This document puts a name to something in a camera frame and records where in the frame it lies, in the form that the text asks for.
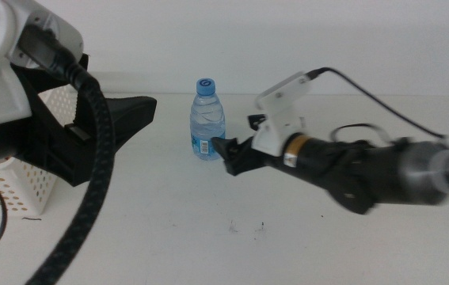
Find clear water bottle blue cap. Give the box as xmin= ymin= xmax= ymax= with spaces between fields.
xmin=189 ymin=78 xmax=226 ymax=162

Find white perforated plastic basket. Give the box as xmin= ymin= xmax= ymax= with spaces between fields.
xmin=0 ymin=84 xmax=82 ymax=217

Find black braided left camera cable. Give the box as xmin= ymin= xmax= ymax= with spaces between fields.
xmin=17 ymin=24 xmax=117 ymax=285

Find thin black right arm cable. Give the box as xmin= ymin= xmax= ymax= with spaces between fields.
xmin=329 ymin=123 xmax=392 ymax=146

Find black right camera cable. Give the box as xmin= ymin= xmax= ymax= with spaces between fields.
xmin=305 ymin=66 xmax=449 ymax=140

